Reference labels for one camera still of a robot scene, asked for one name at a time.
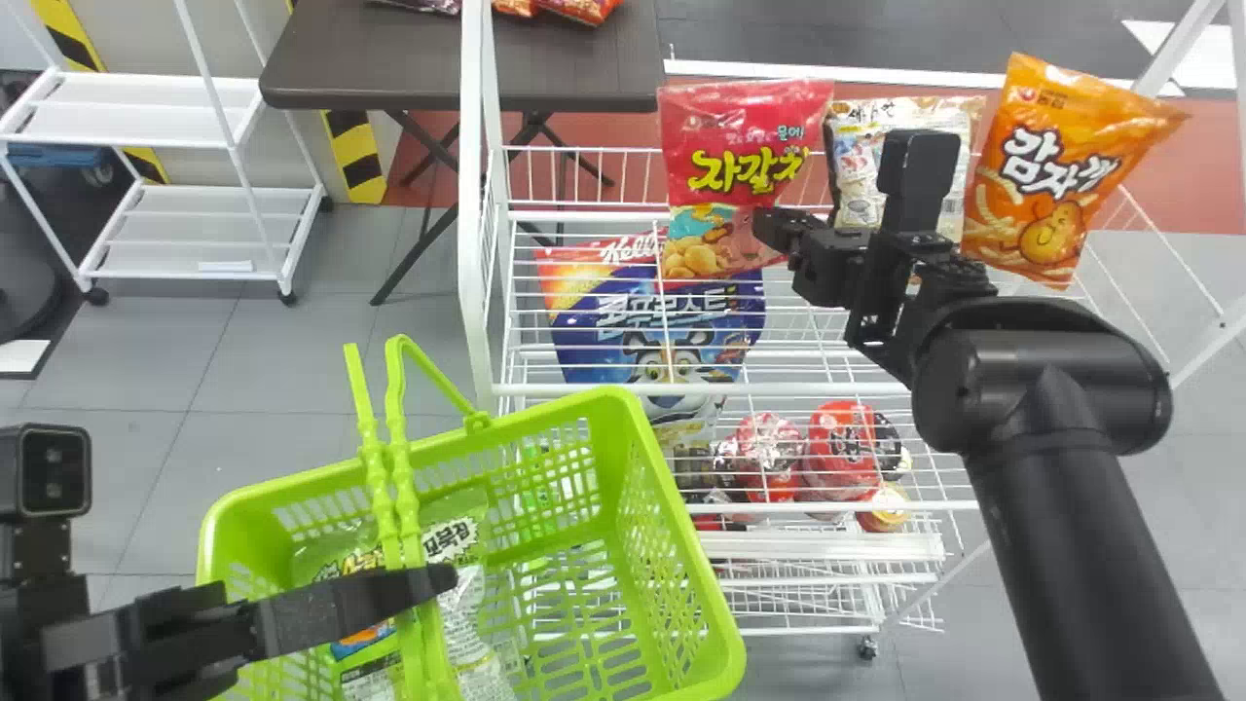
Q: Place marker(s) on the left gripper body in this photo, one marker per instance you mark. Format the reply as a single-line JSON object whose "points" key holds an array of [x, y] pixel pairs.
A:
{"points": [[146, 647]]}

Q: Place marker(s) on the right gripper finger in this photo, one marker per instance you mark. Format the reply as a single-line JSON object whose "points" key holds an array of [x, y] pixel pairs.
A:
{"points": [[779, 229]]}

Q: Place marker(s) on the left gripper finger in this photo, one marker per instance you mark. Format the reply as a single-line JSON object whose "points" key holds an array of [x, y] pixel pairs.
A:
{"points": [[350, 599]]}

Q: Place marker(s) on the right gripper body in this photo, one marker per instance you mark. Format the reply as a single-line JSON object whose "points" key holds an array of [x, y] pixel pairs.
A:
{"points": [[827, 268]]}

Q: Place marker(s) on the green basket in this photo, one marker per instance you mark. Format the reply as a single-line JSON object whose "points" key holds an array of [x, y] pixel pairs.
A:
{"points": [[604, 604]]}

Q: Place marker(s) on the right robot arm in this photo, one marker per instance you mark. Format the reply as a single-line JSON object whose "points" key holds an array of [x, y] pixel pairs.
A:
{"points": [[1051, 487]]}

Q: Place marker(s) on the red snack packet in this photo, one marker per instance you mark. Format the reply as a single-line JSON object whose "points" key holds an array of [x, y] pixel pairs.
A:
{"points": [[740, 166], [582, 9]]}

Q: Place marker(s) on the white snack packet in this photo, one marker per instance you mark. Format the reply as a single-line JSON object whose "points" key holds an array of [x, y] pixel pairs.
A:
{"points": [[857, 166]]}

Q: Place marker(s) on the green snack packet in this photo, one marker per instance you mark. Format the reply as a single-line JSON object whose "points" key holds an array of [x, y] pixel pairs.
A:
{"points": [[443, 545]]}

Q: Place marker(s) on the blue cereal bag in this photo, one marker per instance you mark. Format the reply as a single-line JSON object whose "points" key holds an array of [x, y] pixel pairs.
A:
{"points": [[642, 321]]}

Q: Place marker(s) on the red noodle cup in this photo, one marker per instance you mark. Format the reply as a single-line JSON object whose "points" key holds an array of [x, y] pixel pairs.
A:
{"points": [[839, 450], [767, 453]]}

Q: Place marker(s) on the yellow can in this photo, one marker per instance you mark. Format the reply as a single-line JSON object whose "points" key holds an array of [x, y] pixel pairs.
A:
{"points": [[882, 508]]}

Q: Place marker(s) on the orange snack packet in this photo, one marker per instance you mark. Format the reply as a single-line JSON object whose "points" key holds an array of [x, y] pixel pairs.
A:
{"points": [[1056, 166]]}

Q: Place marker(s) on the dark side table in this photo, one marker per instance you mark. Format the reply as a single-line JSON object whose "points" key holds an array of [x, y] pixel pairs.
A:
{"points": [[458, 54]]}

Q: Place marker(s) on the white shelf trolley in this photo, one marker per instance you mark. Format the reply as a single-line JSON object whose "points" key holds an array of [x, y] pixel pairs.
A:
{"points": [[165, 200]]}

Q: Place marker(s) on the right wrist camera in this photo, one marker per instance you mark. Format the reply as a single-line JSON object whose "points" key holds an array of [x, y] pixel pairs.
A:
{"points": [[917, 175]]}

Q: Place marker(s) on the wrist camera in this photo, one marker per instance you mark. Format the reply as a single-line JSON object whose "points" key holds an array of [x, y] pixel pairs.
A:
{"points": [[917, 175], [44, 469]]}

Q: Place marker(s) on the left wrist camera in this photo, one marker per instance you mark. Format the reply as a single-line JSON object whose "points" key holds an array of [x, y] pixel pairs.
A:
{"points": [[44, 469]]}

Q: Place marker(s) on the yellow black striped post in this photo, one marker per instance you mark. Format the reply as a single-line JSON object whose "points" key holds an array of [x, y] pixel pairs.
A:
{"points": [[355, 156], [63, 39]]}

